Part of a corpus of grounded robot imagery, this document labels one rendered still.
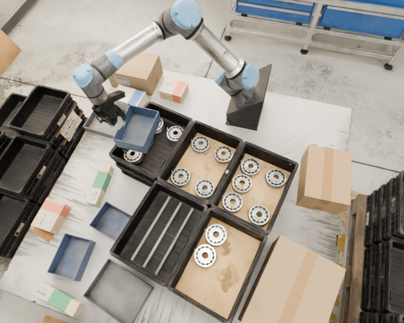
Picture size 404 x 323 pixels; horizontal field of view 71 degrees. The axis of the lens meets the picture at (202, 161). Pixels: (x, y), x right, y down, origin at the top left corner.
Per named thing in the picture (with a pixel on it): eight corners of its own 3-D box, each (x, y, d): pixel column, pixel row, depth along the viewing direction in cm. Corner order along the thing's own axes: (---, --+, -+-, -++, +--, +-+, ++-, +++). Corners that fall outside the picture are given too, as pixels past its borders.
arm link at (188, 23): (247, 76, 155) (170, 0, 126) (266, 74, 143) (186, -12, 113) (236, 95, 154) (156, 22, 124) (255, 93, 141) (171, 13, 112)
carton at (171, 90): (160, 98, 192) (158, 90, 186) (167, 84, 197) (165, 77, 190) (182, 104, 189) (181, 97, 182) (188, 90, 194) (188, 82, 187)
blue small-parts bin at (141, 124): (133, 113, 143) (129, 104, 136) (161, 119, 140) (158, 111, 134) (117, 146, 135) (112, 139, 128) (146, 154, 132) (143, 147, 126)
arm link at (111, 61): (106, 50, 116) (86, 67, 113) (113, 45, 106) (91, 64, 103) (119, 66, 119) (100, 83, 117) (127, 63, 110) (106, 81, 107)
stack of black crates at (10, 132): (27, 107, 265) (11, 91, 244) (54, 115, 260) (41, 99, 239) (2, 143, 249) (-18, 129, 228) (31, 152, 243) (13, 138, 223)
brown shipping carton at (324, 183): (338, 214, 152) (350, 205, 137) (295, 205, 155) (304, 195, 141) (340, 165, 164) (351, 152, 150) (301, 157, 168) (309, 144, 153)
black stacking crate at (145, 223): (159, 188, 151) (155, 179, 141) (209, 213, 144) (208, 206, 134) (116, 257, 137) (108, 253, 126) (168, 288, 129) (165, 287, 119)
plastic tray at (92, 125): (86, 131, 183) (83, 127, 179) (101, 107, 191) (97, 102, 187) (123, 141, 178) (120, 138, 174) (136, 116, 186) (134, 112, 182)
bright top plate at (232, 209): (227, 189, 144) (227, 188, 144) (245, 198, 142) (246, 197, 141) (218, 206, 141) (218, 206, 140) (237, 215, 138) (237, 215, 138)
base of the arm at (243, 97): (241, 88, 173) (231, 78, 168) (260, 84, 161) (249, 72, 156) (232, 109, 169) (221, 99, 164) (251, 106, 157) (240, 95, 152)
